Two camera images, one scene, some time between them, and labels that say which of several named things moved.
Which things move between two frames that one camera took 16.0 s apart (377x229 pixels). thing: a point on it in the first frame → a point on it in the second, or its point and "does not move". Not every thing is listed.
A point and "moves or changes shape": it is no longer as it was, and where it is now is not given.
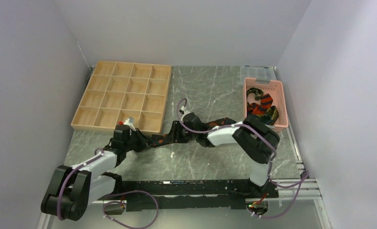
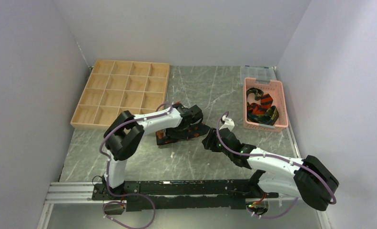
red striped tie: [266, 101] does not move
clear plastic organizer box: [263, 75] does not move
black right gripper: [177, 128] → [209, 141]
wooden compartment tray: [117, 91] does not move
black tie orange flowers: [164, 139] moves or changes shape
